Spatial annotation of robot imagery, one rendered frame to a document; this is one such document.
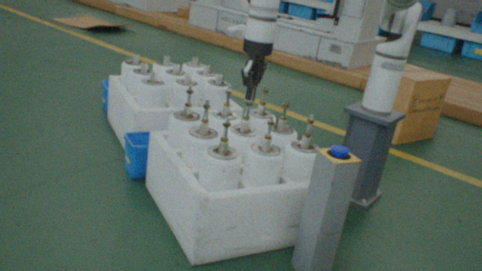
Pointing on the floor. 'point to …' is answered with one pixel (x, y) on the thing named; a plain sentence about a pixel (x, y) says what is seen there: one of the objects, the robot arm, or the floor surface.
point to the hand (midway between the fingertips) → (250, 94)
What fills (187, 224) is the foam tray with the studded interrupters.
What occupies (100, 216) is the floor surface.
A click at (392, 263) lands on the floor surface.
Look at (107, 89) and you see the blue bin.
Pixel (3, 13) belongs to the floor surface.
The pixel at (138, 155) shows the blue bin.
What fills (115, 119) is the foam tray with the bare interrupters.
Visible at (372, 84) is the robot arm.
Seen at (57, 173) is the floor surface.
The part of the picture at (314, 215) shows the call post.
